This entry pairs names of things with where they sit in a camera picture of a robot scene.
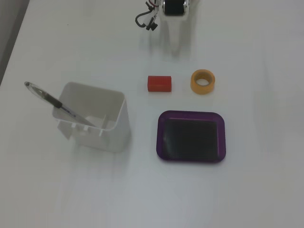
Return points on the white plastic box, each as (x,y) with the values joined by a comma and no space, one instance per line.
(114,133)

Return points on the red cube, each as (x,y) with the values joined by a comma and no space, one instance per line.
(159,83)

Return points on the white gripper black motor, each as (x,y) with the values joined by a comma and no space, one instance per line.
(173,14)

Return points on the clear black ballpoint pen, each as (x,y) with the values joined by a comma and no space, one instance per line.
(53,101)

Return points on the purple tray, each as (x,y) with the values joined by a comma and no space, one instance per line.
(191,137)

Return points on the yellow tape roll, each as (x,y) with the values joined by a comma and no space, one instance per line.
(196,86)

